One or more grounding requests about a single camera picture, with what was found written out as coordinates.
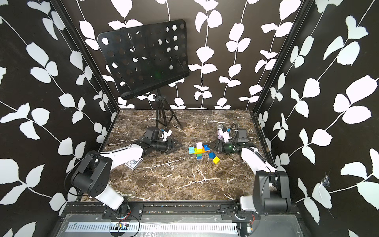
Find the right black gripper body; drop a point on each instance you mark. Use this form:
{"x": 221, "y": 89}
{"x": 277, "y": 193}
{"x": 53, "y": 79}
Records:
{"x": 229, "y": 147}

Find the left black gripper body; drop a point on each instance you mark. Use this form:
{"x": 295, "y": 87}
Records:
{"x": 159, "y": 146}

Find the yellow square lego brick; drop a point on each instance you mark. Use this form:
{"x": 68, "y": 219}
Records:
{"x": 216, "y": 160}

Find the blue lego brick pair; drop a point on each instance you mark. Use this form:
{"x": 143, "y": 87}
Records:
{"x": 206, "y": 148}

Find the lilac square lego brick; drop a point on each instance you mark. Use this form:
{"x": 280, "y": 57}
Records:
{"x": 199, "y": 146}

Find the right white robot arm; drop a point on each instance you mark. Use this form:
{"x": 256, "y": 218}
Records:
{"x": 271, "y": 192}

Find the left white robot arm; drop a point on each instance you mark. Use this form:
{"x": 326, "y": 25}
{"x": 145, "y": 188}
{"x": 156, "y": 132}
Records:
{"x": 91, "y": 174}

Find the purple glitter microphone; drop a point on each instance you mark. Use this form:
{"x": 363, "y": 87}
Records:
{"x": 220, "y": 131}

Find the blue playing card box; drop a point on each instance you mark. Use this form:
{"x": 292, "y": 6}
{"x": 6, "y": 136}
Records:
{"x": 132, "y": 164}

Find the black perforated music stand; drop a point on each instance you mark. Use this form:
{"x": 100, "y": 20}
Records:
{"x": 146, "y": 58}

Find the white slotted cable duct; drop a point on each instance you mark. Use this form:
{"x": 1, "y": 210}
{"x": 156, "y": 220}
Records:
{"x": 130, "y": 228}

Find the black front mounting rail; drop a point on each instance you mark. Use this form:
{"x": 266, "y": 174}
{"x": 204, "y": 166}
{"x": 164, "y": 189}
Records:
{"x": 227, "y": 209}

